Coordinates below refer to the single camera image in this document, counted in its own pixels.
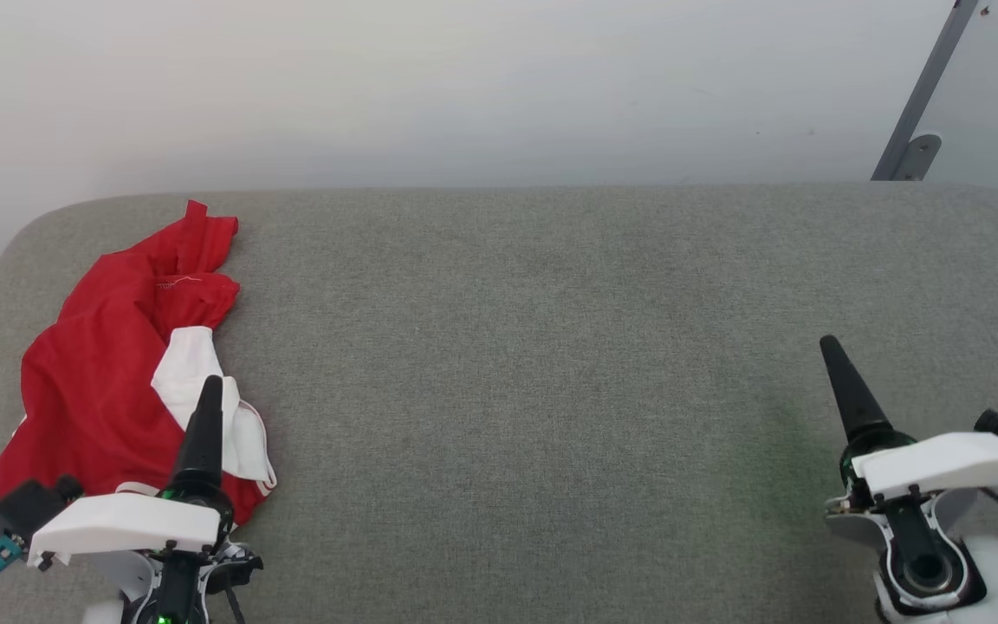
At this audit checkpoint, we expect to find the grey metal bar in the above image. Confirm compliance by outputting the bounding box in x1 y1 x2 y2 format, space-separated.
872 0 981 181

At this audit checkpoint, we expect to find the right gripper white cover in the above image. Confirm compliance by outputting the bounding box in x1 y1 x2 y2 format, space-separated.
820 336 998 505

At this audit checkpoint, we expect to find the grey metal bracket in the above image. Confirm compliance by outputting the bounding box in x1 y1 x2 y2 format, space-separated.
891 133 942 181

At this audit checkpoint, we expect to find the grey fabric sofa cushion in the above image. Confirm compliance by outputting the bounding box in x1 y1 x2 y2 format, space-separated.
0 182 998 624

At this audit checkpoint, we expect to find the red and white shirt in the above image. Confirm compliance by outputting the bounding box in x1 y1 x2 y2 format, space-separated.
0 199 278 535

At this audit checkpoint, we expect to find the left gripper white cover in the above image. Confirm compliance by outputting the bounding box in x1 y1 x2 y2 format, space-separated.
27 375 264 624

